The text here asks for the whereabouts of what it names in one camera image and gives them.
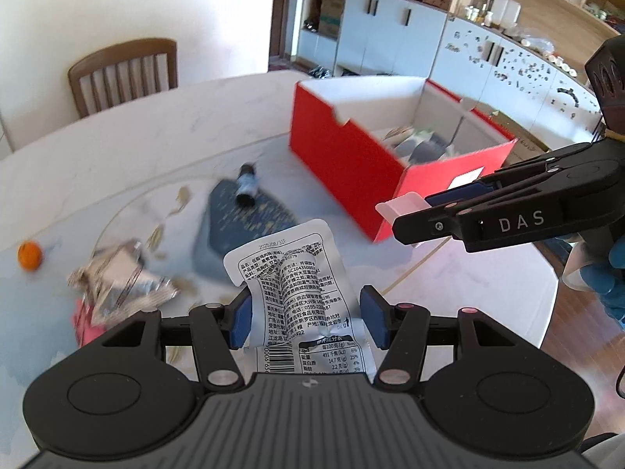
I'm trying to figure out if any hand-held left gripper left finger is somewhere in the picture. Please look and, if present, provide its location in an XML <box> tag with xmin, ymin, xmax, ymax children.
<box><xmin>100</xmin><ymin>286</ymin><xmax>254</xmax><ymax>392</ymax></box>

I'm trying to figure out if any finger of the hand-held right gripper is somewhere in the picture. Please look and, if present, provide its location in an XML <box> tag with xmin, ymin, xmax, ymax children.
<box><xmin>393</xmin><ymin>205</ymin><xmax>482</xmax><ymax>253</ymax></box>
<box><xmin>425</xmin><ymin>143</ymin><xmax>618</xmax><ymax>210</ymax></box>

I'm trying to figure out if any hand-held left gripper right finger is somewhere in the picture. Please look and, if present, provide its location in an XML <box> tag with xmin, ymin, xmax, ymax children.
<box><xmin>360</xmin><ymin>284</ymin><xmax>518</xmax><ymax>386</ymax></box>

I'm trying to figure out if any white printed vacuum packet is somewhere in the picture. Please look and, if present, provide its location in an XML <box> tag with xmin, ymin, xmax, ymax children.
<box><xmin>223</xmin><ymin>219</ymin><xmax>391</xmax><ymax>384</ymax></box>

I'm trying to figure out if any white plastic snack bag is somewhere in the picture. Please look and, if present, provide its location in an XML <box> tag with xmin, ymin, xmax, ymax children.
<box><xmin>391</xmin><ymin>128</ymin><xmax>459</xmax><ymax>164</ymax></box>

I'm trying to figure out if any red cardboard box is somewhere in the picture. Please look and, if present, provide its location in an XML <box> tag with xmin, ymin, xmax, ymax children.
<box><xmin>289</xmin><ymin>77</ymin><xmax>518</xmax><ymax>243</ymax></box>

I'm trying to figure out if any silver foil snack packet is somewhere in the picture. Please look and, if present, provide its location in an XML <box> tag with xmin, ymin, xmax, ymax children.
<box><xmin>67</xmin><ymin>239</ymin><xmax>180</xmax><ymax>326</ymax></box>

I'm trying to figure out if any small dark bottle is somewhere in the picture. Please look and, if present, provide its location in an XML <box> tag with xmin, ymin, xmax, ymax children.
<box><xmin>236</xmin><ymin>163</ymin><xmax>258</xmax><ymax>207</ymax></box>

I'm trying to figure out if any mandarin orange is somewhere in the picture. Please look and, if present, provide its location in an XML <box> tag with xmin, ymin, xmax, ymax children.
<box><xmin>18</xmin><ymin>241</ymin><xmax>43</xmax><ymax>271</ymax></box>

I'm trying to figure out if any white marble desktop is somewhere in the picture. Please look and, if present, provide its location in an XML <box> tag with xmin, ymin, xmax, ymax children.
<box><xmin>0</xmin><ymin>69</ymin><xmax>560</xmax><ymax>392</ymax></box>

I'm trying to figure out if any person's right hand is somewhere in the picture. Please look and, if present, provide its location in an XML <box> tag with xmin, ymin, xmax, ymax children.
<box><xmin>588</xmin><ymin>249</ymin><xmax>625</xmax><ymax>326</ymax></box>

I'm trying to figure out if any white cabinet with magnets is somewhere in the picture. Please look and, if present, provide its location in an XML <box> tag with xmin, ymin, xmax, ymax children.
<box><xmin>430</xmin><ymin>14</ymin><xmax>606</xmax><ymax>153</ymax></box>

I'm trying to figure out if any red pink packet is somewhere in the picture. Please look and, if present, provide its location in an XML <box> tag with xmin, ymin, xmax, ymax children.
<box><xmin>72</xmin><ymin>298</ymin><xmax>105</xmax><ymax>347</ymax></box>

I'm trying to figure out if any cardboard box in cabinet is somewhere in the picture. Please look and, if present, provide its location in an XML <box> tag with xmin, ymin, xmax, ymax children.
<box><xmin>320</xmin><ymin>0</ymin><xmax>345</xmax><ymax>36</ymax></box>

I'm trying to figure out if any wooden slatted chair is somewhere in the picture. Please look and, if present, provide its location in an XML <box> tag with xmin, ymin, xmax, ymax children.
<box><xmin>67</xmin><ymin>38</ymin><xmax>178</xmax><ymax>119</ymax></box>

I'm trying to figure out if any dark brown door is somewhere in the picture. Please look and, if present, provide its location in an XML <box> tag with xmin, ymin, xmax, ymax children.
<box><xmin>268</xmin><ymin>0</ymin><xmax>295</xmax><ymax>59</ymax></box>

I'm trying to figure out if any grey and wood wall cabinet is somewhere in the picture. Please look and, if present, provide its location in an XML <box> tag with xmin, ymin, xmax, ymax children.
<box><xmin>295</xmin><ymin>0</ymin><xmax>625</xmax><ymax>79</ymax></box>

